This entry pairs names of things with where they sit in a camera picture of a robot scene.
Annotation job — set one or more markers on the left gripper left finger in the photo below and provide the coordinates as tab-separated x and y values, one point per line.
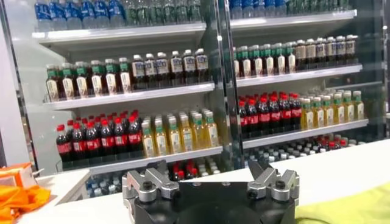
161	184

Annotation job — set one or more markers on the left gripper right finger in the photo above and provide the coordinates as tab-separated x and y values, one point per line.
265	182

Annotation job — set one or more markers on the yellow-green t-shirt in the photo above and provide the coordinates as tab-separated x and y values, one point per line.
350	210

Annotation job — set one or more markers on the green cap yellow tea bottle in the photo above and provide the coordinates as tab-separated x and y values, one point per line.
359	109
307	117
175	141
199	135
349	111
329	114
212	134
339	112
148	145
187	138
318	115
161	143

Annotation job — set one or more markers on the red cap cola bottle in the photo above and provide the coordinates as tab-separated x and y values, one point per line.
93	144
79	146
253	119
243	121
275	116
285	114
64	148
296	113
108	142
121	140
264	117
135	138

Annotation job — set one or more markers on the white side table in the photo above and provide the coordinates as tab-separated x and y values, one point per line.
67	185

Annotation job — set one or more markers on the green cap dark tea bottle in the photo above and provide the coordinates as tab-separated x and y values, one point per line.
111	83
52	89
280	63
268	64
245	67
97	85
125	82
82	86
236	68
257	65
68	88
291	62

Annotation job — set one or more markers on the beige label dark drink bottle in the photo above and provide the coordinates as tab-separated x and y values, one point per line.
310	51
300	52

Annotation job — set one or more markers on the orange crumpled cloth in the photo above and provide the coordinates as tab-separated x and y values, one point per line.
21	201

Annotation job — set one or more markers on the orange and white box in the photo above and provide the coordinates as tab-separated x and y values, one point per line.
18	175

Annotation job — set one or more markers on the drink display cabinet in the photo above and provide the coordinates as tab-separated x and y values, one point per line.
274	35
91	51

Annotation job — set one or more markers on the black framed glass door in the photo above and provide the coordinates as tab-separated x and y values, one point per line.
374	61

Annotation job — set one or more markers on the blue label clear water bottle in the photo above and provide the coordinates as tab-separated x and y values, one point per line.
72	12
101	10
42	13
57	12
87	11
116	9

